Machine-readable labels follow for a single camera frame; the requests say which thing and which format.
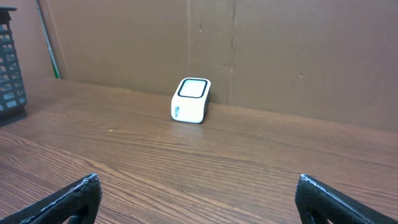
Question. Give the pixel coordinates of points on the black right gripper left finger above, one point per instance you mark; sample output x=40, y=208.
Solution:
x=78, y=202

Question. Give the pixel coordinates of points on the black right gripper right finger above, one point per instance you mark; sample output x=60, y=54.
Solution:
x=319, y=203

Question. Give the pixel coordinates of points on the white barcode scanner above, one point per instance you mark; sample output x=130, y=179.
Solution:
x=190, y=102

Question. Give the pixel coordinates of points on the grey plastic shopping basket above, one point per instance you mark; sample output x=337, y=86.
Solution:
x=13, y=94

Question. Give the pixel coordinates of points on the green tipped white rod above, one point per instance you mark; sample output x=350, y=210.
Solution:
x=47, y=40

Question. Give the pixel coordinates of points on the brown cardboard backdrop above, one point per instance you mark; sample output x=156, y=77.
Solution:
x=333, y=60

